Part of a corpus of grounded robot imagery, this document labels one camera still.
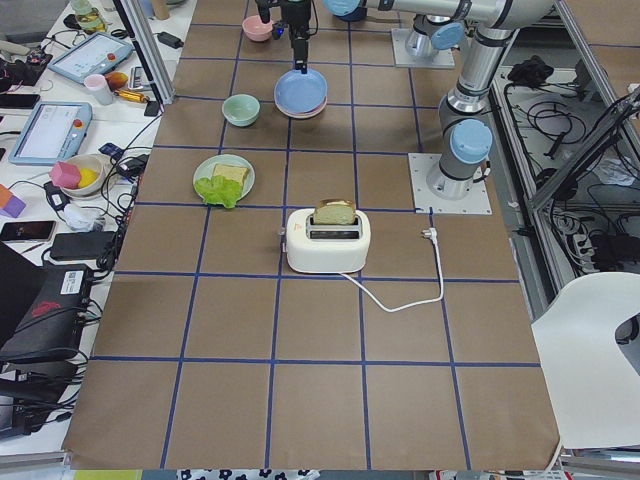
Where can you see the green plate with food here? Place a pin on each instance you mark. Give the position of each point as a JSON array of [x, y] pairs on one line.
[[205, 169]]

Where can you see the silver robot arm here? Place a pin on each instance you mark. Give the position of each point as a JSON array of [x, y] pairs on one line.
[[466, 137]]

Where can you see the aluminium frame post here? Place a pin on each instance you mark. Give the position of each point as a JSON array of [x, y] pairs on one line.
[[144, 42]]

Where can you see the bread slice on plate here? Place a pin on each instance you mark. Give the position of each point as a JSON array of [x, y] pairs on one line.
[[234, 173]]

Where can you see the pink toy block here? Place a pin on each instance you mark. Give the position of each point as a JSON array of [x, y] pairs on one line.
[[65, 175]]

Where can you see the black power adapter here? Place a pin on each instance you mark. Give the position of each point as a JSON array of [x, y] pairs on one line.
[[80, 245]]

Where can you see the pink cup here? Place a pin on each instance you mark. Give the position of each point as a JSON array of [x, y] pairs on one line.
[[98, 87]]

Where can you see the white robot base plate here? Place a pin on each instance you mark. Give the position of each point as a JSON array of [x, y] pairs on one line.
[[474, 202]]

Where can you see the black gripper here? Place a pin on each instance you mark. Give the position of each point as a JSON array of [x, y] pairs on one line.
[[296, 19]]

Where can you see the purple toy block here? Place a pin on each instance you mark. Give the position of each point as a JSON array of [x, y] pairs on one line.
[[10, 205]]

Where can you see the green lettuce leaf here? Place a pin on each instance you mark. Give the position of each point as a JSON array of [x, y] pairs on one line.
[[219, 190]]

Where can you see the black smartphone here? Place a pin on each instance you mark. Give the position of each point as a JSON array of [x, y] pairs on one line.
[[28, 231]]

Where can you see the blue plate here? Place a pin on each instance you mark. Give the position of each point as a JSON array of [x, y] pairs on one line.
[[299, 92]]

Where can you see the pink bowl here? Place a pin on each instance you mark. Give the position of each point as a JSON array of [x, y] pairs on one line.
[[255, 30]]

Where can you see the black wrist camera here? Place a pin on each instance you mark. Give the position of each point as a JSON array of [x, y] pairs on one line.
[[264, 11]]

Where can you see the pink plate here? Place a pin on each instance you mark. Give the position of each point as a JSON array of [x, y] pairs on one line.
[[303, 115]]

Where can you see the white toaster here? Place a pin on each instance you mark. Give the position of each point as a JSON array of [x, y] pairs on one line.
[[326, 249]]

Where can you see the toast slice in toaster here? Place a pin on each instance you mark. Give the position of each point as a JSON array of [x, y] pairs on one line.
[[334, 212]]

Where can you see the blue teach pendant tablet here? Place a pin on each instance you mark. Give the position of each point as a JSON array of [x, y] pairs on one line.
[[99, 53]]

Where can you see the yellow toy fruit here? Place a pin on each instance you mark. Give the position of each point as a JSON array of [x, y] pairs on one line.
[[87, 177]]

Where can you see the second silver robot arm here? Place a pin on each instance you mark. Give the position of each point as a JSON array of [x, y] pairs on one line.
[[431, 36]]

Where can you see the white chair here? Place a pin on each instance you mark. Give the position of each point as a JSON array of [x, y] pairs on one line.
[[594, 389]]

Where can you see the beige bowl with toys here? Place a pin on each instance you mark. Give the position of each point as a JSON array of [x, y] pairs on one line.
[[92, 169]]

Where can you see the green bowl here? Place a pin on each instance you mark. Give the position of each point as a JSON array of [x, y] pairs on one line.
[[241, 110]]

